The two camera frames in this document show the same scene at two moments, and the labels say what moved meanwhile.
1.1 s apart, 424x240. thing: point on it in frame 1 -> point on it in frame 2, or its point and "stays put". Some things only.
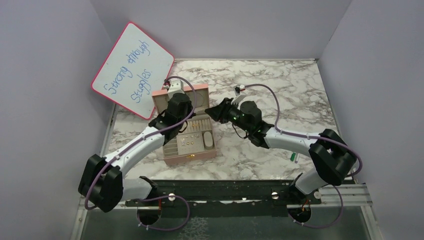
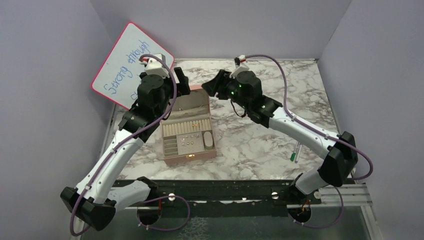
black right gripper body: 232,114 -> 231,90
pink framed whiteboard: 136,66 stays put
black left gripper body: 189,109 -> 168,88
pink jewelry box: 198,141 stays put
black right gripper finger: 218,112 -> 216,85
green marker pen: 292,156 stays put
